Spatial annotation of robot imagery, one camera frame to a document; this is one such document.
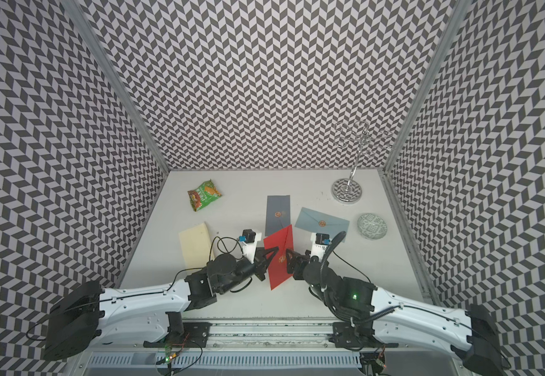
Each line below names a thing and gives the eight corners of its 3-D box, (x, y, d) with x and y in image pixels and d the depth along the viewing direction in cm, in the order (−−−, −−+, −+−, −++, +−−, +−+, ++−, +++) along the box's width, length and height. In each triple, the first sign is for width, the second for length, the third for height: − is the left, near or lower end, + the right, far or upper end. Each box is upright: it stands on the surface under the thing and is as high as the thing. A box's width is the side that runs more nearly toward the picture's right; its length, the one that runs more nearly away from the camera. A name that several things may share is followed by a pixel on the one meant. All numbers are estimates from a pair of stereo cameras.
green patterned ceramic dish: (359, 240, 96) (362, 234, 92) (354, 219, 102) (357, 213, 98) (385, 240, 96) (389, 234, 92) (379, 219, 102) (383, 213, 98)
